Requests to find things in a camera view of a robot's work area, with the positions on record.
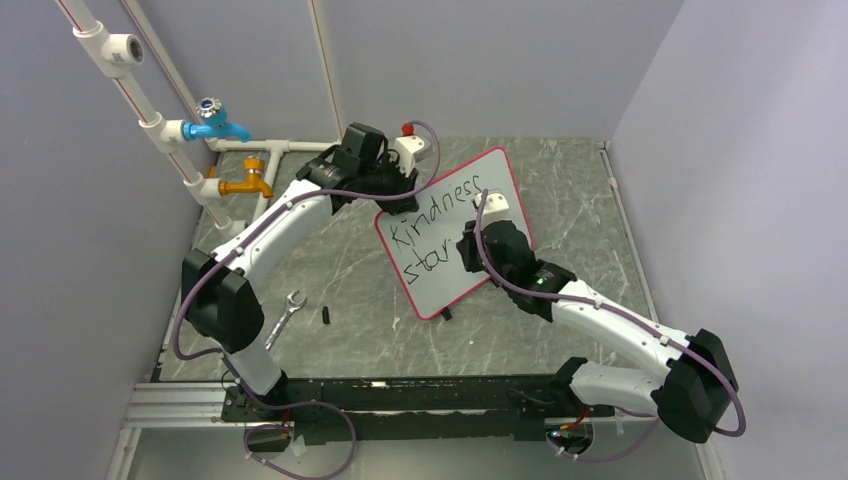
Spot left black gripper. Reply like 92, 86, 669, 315
361, 155, 420, 218

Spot pink-framed whiteboard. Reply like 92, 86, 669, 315
374, 146, 534, 320

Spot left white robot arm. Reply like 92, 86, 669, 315
174, 122, 440, 420

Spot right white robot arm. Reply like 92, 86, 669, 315
457, 220, 747, 444

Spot silver wrench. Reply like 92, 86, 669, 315
264, 290, 308, 351

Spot orange faucet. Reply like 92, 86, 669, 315
210, 156, 273, 199

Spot blue faucet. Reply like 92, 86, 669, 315
181, 97, 251, 142

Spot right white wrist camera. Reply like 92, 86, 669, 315
473, 191, 510, 229

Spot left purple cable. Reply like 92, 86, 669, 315
172, 119, 443, 480

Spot purple cable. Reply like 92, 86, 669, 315
472, 188, 748, 464
172, 119, 443, 480

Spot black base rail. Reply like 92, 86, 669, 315
221, 374, 603, 446

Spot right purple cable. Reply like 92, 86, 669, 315
472, 188, 748, 464

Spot white pvc pipe frame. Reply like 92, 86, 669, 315
56, 1, 332, 238

